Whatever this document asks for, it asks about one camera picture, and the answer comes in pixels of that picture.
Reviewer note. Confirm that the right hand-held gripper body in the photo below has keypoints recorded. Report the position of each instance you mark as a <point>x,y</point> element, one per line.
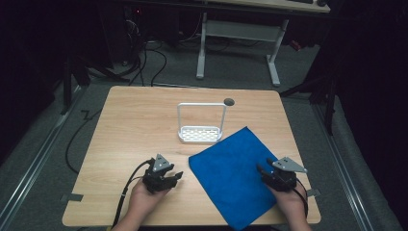
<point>282,181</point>

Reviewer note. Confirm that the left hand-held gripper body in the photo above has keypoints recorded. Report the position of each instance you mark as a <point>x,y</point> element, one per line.
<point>155,179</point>

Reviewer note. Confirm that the blue cloth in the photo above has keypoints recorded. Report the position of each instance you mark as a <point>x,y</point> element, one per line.
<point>231,179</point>

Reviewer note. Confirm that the person's left hand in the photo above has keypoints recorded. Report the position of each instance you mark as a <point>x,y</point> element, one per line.
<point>144,199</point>

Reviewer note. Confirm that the grey tape piece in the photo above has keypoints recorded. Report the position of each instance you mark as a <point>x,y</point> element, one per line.
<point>72,197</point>
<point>313,192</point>

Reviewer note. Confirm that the grey table grommet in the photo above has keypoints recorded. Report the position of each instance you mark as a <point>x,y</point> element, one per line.
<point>229,102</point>

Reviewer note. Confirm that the black tripod stand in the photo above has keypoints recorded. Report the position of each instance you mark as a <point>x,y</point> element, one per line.
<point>67,83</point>
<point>328,102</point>

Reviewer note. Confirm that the small red object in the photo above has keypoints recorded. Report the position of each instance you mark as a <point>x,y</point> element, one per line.
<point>295,45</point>

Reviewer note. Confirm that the white-framed desk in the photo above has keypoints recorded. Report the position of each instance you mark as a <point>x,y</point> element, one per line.
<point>240,30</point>

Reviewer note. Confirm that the dark computer tower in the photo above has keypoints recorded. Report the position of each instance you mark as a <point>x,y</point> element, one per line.
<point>125,32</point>

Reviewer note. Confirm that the black computer mouse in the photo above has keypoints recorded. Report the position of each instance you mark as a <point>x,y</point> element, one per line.
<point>321,3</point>

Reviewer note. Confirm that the aluminium floor rail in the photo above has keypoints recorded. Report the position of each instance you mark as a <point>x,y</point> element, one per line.
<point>35,163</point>
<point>344,170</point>

